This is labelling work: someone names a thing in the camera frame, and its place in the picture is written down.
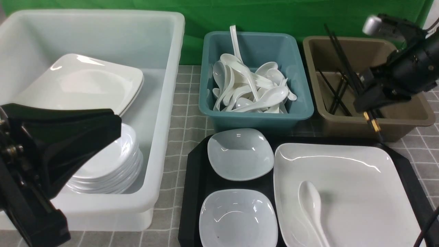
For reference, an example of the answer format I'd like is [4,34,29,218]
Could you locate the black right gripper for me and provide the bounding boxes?
[353,38,439,113]

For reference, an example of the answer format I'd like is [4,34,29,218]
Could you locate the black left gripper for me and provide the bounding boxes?
[1,104,122,247]

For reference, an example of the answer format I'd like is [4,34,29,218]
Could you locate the black chopstick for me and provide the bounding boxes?
[329,31,381,132]
[324,23,383,141]

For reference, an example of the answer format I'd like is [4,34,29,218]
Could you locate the large white square plate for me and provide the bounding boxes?
[273,143,420,247]

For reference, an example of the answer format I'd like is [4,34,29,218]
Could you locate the white soup spoon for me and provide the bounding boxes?
[298,181,331,247]

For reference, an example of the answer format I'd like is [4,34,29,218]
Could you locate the white bowl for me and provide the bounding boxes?
[207,128,274,181]
[199,189,278,247]

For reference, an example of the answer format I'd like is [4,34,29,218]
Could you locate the black chopsticks in brown bin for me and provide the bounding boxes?
[316,69,365,122]

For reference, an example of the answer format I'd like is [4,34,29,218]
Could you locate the brown plastic bin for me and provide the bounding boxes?
[303,36,436,142]

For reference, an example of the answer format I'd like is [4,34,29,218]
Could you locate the stack of white square plates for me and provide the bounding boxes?
[12,54,144,116]

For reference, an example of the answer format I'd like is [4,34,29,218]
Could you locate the stack of white bowls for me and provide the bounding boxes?
[66,124,144,194]

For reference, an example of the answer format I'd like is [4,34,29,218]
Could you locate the grey checked tablecloth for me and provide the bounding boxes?
[64,66,439,247]

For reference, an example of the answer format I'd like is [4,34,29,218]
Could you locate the green backdrop cloth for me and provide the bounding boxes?
[1,0,433,65]

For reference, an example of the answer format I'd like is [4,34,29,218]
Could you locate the teal plastic bin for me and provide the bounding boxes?
[199,31,314,133]

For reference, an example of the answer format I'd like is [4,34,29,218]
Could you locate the large white plastic bin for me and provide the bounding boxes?
[0,9,185,232]

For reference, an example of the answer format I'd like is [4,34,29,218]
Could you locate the pile of white soup spoons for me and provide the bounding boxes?
[211,53,298,114]

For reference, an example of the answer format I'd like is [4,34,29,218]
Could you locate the black serving tray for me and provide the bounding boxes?
[178,136,434,247]

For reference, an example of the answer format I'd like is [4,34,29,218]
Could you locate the upright white spoon in bin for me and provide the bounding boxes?
[229,25,243,64]

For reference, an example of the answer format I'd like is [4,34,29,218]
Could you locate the black cable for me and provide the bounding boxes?
[413,206,439,247]

